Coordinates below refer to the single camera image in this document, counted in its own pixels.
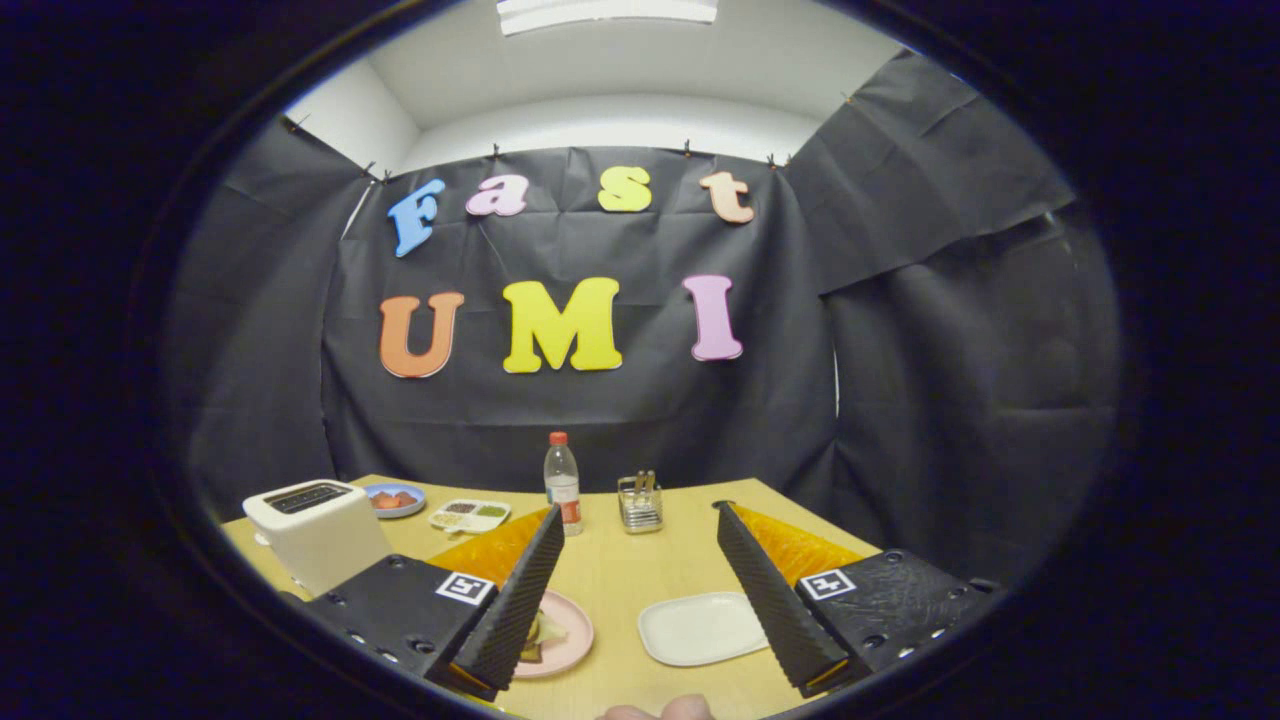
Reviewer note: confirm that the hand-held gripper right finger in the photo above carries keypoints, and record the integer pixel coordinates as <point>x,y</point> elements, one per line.
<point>765,590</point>

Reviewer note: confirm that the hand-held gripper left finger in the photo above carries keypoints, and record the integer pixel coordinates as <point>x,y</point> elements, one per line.
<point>520,600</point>

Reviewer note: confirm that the green lettuce leaf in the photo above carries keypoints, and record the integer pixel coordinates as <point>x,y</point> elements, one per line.
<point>550,630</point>

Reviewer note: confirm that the pink round plate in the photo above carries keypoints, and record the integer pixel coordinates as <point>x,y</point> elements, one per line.
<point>577,640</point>

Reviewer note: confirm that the white square plate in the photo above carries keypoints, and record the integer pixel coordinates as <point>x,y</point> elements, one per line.
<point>695,630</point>

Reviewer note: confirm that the white divided condiment dish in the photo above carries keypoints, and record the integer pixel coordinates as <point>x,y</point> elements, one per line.
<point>470,526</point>

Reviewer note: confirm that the clear water bottle red cap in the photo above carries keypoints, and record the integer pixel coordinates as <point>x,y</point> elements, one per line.
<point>563,490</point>

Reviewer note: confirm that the small blue plate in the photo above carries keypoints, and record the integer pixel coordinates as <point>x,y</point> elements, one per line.
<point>395,513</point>

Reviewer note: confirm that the red food slices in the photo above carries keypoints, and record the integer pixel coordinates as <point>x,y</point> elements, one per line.
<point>395,498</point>

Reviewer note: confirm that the cream white toaster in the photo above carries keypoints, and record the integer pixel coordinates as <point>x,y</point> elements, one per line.
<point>320,545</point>

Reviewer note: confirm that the ceiling light panel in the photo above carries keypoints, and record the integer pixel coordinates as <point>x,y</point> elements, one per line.
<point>610,12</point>

